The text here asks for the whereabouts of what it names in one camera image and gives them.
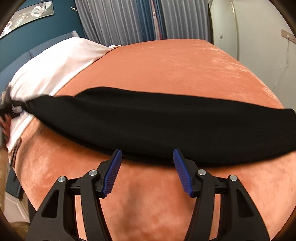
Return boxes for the black pants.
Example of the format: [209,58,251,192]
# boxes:
[24,87,295,168]

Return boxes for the wall socket panel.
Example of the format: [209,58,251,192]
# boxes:
[281,29,296,44]

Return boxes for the grey curtains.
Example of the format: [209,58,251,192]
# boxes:
[75,1,213,46]

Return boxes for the wall art panel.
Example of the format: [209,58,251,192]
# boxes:
[1,1,54,38]

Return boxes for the blue headboard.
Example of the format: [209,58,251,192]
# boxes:
[1,31,79,93]

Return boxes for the orange bed cover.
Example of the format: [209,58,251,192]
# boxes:
[15,40,295,240]

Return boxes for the standing floor mirror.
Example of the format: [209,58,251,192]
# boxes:
[209,0,239,60]

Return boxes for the white charging cable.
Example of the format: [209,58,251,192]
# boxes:
[271,36,291,93]

